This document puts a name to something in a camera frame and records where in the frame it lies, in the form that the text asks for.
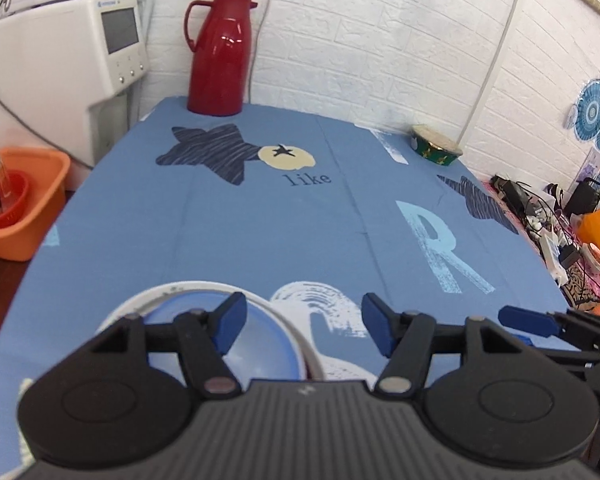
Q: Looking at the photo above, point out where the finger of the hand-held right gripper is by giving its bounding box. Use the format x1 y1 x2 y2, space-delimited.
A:
497 305 566 339
510 331 600 367

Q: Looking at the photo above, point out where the red thermos jug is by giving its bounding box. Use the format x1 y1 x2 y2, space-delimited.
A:
183 0 259 116

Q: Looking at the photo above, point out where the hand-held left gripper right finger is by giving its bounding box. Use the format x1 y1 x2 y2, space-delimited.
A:
361 292 524 396

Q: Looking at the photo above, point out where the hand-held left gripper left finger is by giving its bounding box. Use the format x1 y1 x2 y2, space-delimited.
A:
87 291 248 395

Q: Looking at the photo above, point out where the white cable conduit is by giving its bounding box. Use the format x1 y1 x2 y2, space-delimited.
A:
457 0 529 146

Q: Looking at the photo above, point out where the blue printed tablecloth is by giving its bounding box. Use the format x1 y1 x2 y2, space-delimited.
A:
0 96 581 480

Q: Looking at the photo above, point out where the white power strip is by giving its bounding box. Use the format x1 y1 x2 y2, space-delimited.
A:
537 232 569 282

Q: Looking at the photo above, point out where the red plastic basket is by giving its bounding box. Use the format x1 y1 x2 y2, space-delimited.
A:
0 169 31 229

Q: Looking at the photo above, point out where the black electronic device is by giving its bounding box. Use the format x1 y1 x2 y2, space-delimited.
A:
489 174 532 211

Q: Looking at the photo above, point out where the orange plastic basin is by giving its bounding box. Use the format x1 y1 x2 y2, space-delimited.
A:
0 146 72 262

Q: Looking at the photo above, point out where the red bowl with white inside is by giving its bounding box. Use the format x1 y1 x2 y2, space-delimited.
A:
97 282 329 382

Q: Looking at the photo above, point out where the tape roll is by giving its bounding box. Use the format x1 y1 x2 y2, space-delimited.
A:
582 242 600 274

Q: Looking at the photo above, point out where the blue translucent bowl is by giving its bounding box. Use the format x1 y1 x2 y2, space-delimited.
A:
142 291 301 381

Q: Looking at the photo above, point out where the green patterned bowl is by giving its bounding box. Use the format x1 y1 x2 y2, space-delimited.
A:
411 125 464 167

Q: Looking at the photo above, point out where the white wall cable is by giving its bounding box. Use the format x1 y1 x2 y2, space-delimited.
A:
247 0 284 105

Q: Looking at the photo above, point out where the white appliance with screen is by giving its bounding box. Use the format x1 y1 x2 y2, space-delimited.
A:
0 0 154 169

